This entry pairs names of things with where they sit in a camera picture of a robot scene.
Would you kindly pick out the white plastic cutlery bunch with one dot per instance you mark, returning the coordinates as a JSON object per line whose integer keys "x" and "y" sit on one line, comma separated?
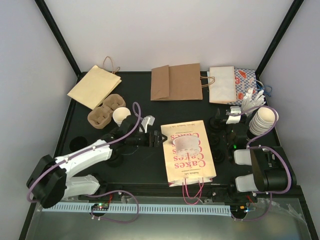
{"x": 249, "y": 100}

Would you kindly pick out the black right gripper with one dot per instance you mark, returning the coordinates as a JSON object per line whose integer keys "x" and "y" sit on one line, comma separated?
{"x": 219, "y": 119}

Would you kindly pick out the cake print paper bag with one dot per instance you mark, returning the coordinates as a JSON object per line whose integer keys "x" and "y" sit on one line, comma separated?
{"x": 188, "y": 158}

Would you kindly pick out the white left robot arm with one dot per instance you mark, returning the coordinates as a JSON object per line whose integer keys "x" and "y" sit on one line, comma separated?
{"x": 55, "y": 179}

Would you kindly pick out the red blue patterned bag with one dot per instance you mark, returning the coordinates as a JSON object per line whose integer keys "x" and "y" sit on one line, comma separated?
{"x": 245, "y": 79}

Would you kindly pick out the brown kraft paper bag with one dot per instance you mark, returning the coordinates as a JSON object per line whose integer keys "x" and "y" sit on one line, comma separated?
{"x": 176, "y": 83}

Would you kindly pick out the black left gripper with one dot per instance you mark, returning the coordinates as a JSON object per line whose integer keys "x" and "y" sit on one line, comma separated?
{"x": 153, "y": 142}

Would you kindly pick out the white paper bag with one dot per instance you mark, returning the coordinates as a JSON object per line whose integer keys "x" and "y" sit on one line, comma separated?
{"x": 221, "y": 84}

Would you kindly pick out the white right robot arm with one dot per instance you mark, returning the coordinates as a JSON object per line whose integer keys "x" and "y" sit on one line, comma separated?
{"x": 260, "y": 169}

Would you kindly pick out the tan paper bag with handles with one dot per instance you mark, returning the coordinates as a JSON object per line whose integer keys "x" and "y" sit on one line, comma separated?
{"x": 95, "y": 86}

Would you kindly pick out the brown pulp cup carrier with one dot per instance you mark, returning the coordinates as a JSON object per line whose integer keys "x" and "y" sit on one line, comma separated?
{"x": 101, "y": 115}

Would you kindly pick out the stack of black lids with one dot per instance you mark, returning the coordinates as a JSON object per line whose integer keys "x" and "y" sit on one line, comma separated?
{"x": 78, "y": 143}

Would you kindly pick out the white perforated front rail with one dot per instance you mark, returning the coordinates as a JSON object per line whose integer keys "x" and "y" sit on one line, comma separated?
{"x": 126, "y": 208}

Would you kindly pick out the stack of paper cups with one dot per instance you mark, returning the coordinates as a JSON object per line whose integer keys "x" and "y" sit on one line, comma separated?
{"x": 263, "y": 121}

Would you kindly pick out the white paper coffee cup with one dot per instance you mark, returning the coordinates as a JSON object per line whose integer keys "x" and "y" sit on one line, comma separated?
{"x": 120, "y": 114}

